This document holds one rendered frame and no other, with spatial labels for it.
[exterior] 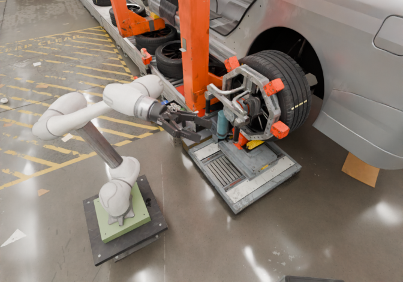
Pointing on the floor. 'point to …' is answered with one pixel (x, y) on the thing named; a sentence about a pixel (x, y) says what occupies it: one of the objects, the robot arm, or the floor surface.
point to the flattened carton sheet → (360, 170)
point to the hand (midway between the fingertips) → (203, 131)
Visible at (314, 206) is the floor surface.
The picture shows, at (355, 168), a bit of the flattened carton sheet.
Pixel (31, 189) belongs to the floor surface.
